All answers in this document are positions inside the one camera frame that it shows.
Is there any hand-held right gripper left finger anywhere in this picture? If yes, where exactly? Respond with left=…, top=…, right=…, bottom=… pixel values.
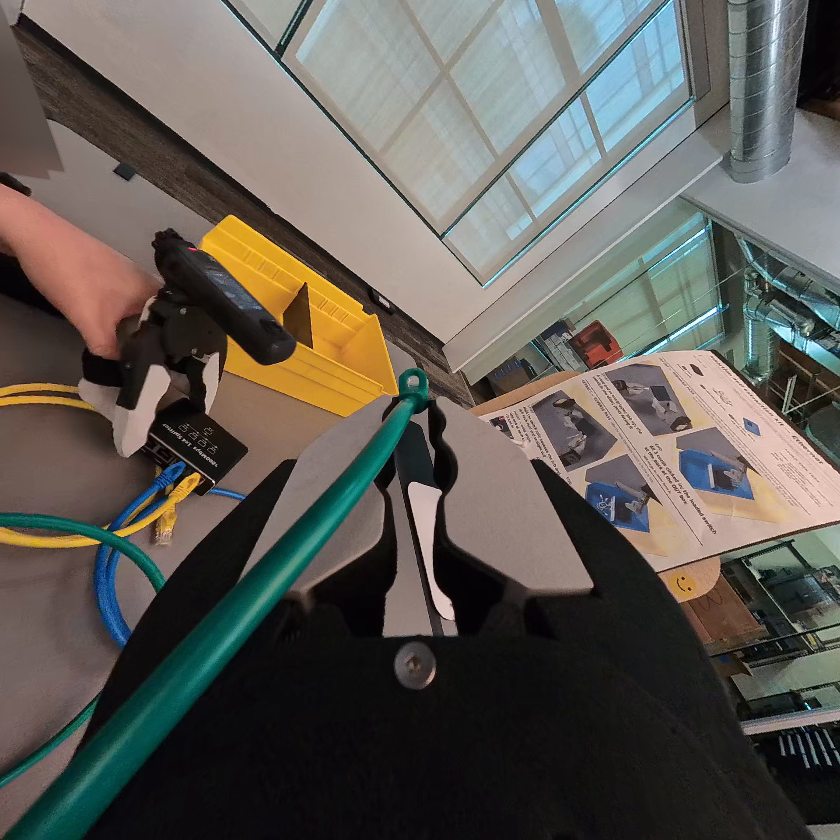
left=239, top=395, right=403, bottom=635

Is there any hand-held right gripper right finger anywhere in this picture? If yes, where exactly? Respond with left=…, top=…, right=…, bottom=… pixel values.
left=428, top=398, right=595, bottom=635

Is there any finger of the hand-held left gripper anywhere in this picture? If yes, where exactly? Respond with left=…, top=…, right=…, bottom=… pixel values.
left=115, top=364, right=173, bottom=459
left=196, top=351, right=228, bottom=422

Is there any black ethernet splitter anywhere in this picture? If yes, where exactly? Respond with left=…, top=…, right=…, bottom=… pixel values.
left=146, top=407, right=249, bottom=497

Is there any green ethernet cable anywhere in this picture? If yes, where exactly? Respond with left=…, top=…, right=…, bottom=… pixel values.
left=0, top=367, right=431, bottom=840

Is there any person's left hand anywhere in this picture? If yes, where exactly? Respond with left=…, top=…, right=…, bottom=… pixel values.
left=0, top=187, right=165, bottom=358

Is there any yellow plastic bin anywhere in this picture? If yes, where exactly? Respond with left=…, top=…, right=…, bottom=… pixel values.
left=197, top=215, right=400, bottom=418

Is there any printed instruction sheet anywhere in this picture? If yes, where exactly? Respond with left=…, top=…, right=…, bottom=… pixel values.
left=478, top=350, right=840, bottom=576

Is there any red equipment case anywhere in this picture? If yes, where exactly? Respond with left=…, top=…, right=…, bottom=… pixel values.
left=570, top=319, right=626, bottom=366

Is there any wooden display board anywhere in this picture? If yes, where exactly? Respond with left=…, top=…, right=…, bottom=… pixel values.
left=469, top=369, right=724, bottom=602

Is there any brown cardboard box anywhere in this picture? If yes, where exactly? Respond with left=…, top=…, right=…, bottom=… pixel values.
left=679, top=576, right=770, bottom=651

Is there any large gridded window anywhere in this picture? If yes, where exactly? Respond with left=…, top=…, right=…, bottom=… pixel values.
left=223, top=0, right=697, bottom=290

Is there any yellow ethernet cable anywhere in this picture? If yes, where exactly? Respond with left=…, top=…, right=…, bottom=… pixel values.
left=0, top=382, right=202, bottom=551

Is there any blue ethernet cable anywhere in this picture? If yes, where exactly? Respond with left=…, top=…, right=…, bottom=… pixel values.
left=94, top=461, right=248, bottom=649

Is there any silver spiral duct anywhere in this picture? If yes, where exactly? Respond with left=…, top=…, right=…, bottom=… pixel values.
left=727, top=0, right=807, bottom=185

